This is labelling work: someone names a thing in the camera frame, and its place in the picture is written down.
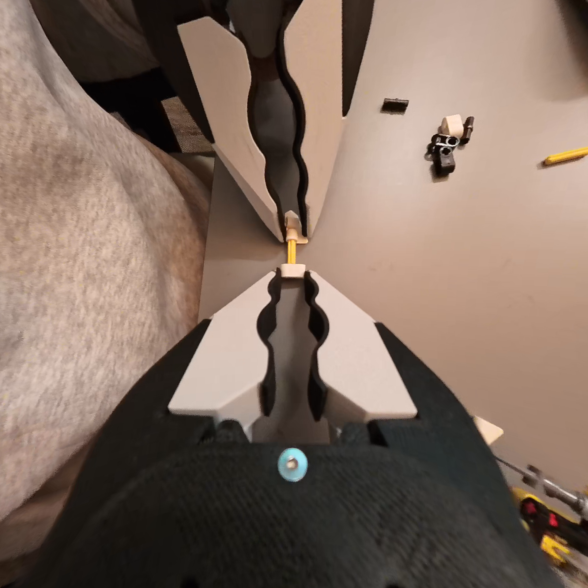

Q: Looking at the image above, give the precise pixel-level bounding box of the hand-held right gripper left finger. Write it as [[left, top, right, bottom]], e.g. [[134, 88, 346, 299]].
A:
[[168, 270, 282, 433]]

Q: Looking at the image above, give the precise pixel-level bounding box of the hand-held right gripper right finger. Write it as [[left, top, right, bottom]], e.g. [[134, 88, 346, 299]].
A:
[[304, 270, 418, 422]]

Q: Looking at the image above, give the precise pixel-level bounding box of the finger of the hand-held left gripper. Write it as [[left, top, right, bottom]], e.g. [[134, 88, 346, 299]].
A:
[[177, 16, 295, 243], [276, 0, 345, 239]]

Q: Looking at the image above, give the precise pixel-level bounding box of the white lego steering arm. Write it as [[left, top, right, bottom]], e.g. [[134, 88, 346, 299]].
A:
[[282, 210, 307, 244]]

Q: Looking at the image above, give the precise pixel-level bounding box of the lego helicopter model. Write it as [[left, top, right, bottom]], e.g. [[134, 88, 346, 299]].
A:
[[494, 455, 588, 572]]

